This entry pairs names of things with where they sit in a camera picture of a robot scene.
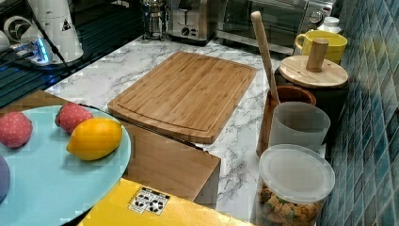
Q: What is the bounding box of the dark canister with wooden lid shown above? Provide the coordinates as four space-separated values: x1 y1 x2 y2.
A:
276 38 348 144

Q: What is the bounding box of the pink toy strawberry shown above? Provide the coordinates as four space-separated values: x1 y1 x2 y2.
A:
55 103 93 134

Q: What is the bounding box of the purple toy fruit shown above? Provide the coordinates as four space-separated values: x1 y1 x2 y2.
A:
0 156 10 201

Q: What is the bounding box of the clear cereal jar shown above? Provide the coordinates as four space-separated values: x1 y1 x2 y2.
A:
254 144 335 226

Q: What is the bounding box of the yellow cereal box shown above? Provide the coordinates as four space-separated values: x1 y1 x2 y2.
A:
78 179 254 226

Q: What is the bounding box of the red green toy fruit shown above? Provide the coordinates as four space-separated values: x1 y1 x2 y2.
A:
0 112 33 149

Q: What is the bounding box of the yellow mug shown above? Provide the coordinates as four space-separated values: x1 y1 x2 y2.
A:
295 29 348 65

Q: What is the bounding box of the wooden drawer box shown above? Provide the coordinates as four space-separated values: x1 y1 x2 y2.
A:
1 91 220 207

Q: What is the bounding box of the wooden utensil handle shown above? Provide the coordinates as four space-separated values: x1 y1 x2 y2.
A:
250 11 279 103

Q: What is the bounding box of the bamboo cutting board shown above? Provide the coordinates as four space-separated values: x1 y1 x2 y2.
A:
107 52 256 144

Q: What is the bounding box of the frosted plastic cup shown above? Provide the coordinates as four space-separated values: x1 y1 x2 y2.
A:
268 102 330 153

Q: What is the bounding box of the stainless toaster oven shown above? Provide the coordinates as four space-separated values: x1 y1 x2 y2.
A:
216 0 336 56

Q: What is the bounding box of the small white lidded jar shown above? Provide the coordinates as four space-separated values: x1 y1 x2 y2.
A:
317 17 342 34

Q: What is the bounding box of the steel french press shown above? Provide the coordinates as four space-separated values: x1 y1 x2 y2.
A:
140 0 167 40

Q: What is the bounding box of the silver two-slot toaster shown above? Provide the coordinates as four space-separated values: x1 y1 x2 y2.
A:
168 0 221 45

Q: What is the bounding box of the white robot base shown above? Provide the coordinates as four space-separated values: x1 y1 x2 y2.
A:
1 0 91 71

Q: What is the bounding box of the light blue plate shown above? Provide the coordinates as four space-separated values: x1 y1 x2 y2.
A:
0 105 131 226

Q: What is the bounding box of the brown wooden utensil holder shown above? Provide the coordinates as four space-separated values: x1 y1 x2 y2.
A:
255 85 317 158

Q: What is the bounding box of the black cable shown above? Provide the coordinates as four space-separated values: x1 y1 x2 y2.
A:
23 0 72 74

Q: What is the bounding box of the yellow toy lemon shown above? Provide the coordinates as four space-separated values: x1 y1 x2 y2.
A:
66 118 122 161

